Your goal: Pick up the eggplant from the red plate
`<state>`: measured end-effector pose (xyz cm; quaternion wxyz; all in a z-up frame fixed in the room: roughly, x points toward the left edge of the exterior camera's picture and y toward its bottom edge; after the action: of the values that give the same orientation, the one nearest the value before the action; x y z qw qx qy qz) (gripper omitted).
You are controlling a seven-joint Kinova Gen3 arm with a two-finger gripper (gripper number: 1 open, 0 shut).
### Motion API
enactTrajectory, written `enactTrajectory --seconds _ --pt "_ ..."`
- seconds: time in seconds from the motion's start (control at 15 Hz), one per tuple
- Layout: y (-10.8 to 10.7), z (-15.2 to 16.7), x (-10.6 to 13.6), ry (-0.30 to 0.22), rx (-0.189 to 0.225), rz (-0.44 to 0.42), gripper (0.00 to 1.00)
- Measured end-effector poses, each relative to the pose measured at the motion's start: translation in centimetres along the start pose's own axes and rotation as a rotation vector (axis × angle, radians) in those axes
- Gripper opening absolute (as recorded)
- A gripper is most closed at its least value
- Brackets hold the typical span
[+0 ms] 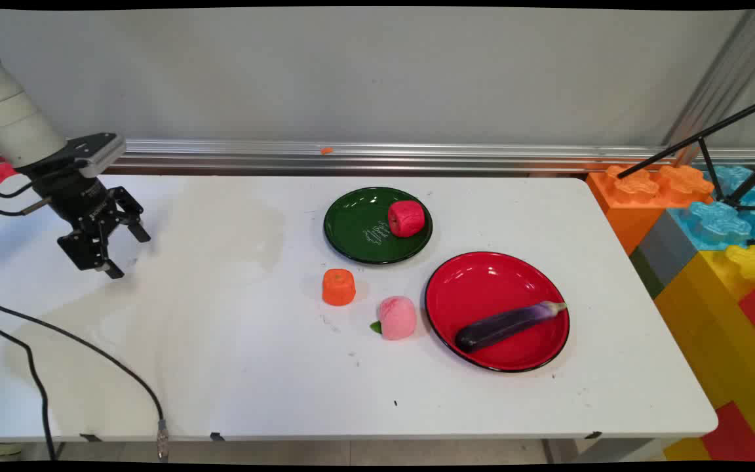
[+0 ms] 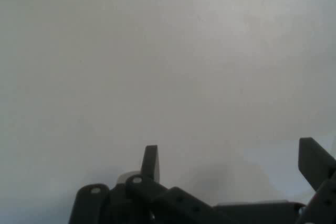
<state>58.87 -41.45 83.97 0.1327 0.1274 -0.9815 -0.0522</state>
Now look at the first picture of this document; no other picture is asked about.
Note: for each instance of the dark green plate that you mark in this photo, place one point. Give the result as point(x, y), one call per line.
point(358, 226)

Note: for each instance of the orange toy carrot piece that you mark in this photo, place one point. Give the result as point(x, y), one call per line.
point(339, 288)

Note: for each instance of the aluminium rail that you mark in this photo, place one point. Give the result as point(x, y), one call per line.
point(417, 157)

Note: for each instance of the red plate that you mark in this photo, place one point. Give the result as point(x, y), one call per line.
point(482, 288)

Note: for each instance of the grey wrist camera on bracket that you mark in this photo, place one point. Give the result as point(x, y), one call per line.
point(97, 152)

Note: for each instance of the purple toy eggplant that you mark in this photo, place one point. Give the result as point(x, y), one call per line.
point(505, 326)

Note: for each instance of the grey foam block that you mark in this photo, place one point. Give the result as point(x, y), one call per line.
point(669, 246)

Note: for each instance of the red toy apple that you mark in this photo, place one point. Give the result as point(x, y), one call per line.
point(406, 218)

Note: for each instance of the orange foam block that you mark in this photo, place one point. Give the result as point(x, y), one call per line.
point(633, 196)

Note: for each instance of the grey metal table leg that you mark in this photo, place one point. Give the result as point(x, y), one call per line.
point(551, 451)

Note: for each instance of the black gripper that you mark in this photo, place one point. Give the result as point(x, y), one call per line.
point(86, 200)

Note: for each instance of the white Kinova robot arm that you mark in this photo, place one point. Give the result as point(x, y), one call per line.
point(10, 118)

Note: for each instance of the pink toy peach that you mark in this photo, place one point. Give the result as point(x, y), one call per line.
point(396, 318)

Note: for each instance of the blue foam block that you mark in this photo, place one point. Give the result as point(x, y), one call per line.
point(718, 223)

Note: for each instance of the black tripod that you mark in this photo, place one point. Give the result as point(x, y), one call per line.
point(705, 137)

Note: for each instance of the large red foam block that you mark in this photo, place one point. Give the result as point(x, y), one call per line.
point(735, 436)

